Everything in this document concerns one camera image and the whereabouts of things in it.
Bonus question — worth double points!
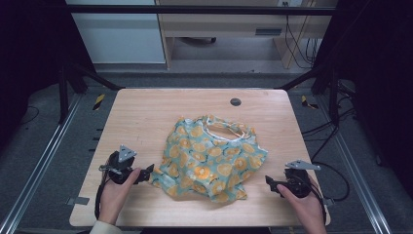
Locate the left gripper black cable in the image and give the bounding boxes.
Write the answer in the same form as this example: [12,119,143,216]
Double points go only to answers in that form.
[94,169,111,220]

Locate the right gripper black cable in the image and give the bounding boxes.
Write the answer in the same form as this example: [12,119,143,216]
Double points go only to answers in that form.
[307,179,327,225]

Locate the person's left hand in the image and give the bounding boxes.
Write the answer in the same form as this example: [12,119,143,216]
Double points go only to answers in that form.
[98,167,142,226]

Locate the light wooden desk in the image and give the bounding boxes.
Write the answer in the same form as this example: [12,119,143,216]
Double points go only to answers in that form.
[155,0,339,70]

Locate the thin black floor cable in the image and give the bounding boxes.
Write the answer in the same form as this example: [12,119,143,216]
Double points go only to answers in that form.
[19,105,41,127]

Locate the yellow black tape strip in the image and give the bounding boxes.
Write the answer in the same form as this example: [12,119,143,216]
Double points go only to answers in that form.
[300,95,319,110]
[93,94,106,111]

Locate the aluminium floor rail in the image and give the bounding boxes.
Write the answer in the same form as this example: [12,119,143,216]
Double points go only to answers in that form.
[316,94,393,234]
[0,94,83,234]

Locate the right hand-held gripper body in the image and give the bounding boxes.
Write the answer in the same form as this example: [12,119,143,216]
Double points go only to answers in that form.
[283,159,321,199]

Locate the person's right hand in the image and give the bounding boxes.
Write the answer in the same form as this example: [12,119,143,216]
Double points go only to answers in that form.
[276,183,327,229]

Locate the white cabinet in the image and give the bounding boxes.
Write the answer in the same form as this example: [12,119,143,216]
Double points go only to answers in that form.
[65,0,167,64]

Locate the black horizontal bar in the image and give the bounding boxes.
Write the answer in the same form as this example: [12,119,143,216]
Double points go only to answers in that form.
[66,4,337,17]

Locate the black metal stand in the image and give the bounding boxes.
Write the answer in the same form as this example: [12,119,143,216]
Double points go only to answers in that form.
[57,62,125,125]
[278,63,341,127]

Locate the looped black floor cable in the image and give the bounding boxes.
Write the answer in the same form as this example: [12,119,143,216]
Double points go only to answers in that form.
[311,161,352,203]

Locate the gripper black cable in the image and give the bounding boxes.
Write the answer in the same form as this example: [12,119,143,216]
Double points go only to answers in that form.
[307,179,327,225]
[94,169,111,220]

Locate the hanging black cables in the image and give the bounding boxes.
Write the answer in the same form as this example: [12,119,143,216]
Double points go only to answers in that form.
[283,14,321,70]

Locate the orange print cloth bag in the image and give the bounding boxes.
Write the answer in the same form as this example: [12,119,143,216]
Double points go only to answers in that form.
[149,114,269,204]

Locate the black floor cables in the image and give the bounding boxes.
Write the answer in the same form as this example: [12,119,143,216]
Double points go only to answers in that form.
[301,106,357,163]

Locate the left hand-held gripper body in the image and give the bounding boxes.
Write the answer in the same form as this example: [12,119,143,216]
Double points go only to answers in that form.
[98,144,138,185]

